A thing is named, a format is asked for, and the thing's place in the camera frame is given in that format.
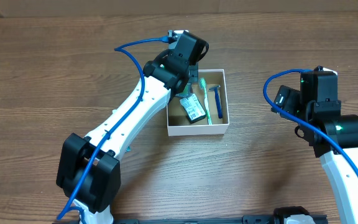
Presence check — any green white toothbrush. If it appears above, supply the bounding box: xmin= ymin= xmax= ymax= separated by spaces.
xmin=198 ymin=78 xmax=213 ymax=125

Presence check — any blue disposable razor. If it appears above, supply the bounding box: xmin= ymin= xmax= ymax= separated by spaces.
xmin=209 ymin=85 xmax=223 ymax=119

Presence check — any green white floss packet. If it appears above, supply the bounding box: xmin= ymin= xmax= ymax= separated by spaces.
xmin=180 ymin=93 xmax=206 ymax=124

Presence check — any white cardboard box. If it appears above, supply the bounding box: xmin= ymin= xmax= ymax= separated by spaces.
xmin=167 ymin=69 xmax=230 ymax=136

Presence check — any clear soap pump bottle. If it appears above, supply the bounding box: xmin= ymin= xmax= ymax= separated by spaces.
xmin=177 ymin=89 xmax=193 ymax=98

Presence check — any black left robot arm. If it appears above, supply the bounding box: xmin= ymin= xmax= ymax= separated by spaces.
xmin=56 ymin=49 xmax=206 ymax=223

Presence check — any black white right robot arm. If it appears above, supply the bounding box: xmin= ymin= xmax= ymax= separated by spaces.
xmin=268 ymin=83 xmax=358 ymax=223

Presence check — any blue right camera cable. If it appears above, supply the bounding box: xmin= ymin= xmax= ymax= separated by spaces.
xmin=262 ymin=68 xmax=358 ymax=224

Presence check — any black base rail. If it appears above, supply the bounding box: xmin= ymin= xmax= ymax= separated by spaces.
xmin=113 ymin=215 xmax=273 ymax=224

